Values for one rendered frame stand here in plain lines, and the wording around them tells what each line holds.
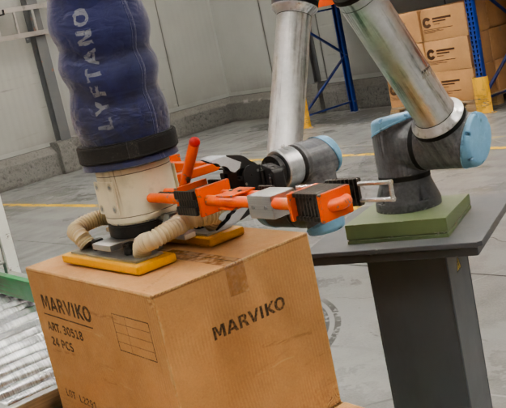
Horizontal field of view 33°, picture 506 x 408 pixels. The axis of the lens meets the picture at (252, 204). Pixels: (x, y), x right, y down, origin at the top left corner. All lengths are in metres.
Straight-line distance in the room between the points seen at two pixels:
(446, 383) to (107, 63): 1.36
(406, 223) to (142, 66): 0.88
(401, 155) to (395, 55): 0.36
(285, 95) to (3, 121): 10.11
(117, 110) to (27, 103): 10.40
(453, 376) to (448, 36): 7.59
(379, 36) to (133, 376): 0.98
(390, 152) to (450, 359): 0.61
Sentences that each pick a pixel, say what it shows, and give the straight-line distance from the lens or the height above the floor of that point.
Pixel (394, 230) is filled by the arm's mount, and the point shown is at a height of 0.78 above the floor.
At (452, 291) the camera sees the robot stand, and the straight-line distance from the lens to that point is 2.46.
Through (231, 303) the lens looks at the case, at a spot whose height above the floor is 0.87.
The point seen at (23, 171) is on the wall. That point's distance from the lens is 11.97.
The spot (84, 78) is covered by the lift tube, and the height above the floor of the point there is 1.36.
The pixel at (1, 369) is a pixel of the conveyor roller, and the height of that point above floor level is 0.55.
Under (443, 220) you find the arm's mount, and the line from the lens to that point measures 2.32.
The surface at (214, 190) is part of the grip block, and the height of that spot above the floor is 1.09.
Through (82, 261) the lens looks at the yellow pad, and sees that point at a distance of 1.97.
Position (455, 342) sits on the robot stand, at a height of 0.42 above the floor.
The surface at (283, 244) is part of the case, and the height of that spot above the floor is 0.94.
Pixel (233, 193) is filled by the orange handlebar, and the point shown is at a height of 1.09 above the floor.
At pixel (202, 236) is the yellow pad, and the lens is 1.90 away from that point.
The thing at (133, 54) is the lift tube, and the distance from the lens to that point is 1.85.
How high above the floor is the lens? 1.38
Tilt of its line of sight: 11 degrees down
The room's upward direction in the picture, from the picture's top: 12 degrees counter-clockwise
